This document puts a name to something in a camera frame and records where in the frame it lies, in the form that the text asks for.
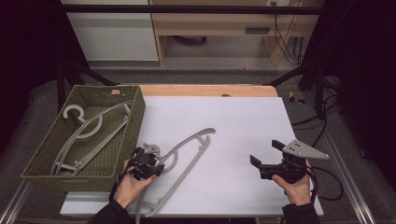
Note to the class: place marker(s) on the wooden desk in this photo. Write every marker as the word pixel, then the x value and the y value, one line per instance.
pixel 202 26

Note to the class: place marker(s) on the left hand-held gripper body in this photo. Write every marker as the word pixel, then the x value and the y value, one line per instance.
pixel 144 163

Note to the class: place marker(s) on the white cabinet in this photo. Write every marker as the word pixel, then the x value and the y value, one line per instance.
pixel 115 37

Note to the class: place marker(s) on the white table sheet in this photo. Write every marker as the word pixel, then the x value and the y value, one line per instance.
pixel 243 124

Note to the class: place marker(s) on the black metal stand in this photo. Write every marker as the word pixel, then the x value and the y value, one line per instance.
pixel 60 87
pixel 319 93

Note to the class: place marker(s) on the person's right hand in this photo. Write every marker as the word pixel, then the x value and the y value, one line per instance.
pixel 297 191

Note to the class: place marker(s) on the yellow and black clip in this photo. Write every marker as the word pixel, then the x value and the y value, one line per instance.
pixel 291 96

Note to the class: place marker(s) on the grey desk label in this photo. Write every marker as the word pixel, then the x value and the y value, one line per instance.
pixel 257 30

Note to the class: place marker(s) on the green woven basket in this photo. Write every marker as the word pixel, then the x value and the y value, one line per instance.
pixel 43 155

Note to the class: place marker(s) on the grey plastic clothes hanger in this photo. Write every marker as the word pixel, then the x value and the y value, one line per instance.
pixel 126 109
pixel 209 130
pixel 72 108

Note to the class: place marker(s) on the black frame bar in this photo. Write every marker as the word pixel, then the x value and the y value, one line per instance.
pixel 186 9

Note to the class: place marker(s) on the person's left hand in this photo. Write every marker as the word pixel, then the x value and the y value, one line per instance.
pixel 132 189

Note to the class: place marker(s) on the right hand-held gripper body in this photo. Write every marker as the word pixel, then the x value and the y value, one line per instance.
pixel 300 149

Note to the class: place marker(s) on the dark curtain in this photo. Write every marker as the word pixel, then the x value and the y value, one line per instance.
pixel 367 62
pixel 25 46

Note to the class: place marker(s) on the aluminium rail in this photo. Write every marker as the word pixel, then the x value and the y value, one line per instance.
pixel 12 205
pixel 351 193

